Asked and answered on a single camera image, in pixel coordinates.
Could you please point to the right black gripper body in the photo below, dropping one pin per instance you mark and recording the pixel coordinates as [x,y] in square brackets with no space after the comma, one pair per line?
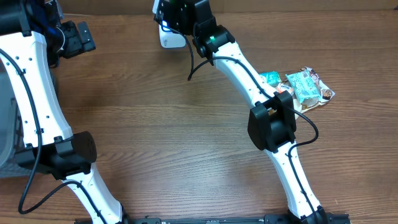
[187,26]

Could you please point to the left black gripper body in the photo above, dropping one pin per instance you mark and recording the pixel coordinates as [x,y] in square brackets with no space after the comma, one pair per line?
[74,44]

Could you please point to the teal tissue pack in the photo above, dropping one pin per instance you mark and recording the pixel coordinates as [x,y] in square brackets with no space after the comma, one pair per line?
[271,78]

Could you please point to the long teal wipes pack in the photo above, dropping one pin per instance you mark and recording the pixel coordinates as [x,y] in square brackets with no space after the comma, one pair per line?
[303,85]

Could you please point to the brown white snack bag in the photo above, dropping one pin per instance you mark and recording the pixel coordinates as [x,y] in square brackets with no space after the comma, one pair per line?
[326,93]

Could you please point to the orange tissue pack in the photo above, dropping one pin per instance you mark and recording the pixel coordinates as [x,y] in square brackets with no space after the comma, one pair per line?
[283,87]

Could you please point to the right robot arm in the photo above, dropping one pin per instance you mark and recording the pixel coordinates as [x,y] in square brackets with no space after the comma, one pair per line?
[272,123]

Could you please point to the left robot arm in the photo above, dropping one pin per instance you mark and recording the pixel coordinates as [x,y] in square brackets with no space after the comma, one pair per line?
[34,37]

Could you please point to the white barcode scanner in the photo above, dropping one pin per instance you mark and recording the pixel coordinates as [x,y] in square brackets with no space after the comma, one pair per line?
[169,39]

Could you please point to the grey plastic mesh basket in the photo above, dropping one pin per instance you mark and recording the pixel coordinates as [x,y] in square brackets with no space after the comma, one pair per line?
[11,130]

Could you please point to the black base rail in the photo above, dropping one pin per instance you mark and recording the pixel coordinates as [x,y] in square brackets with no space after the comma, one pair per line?
[267,219]

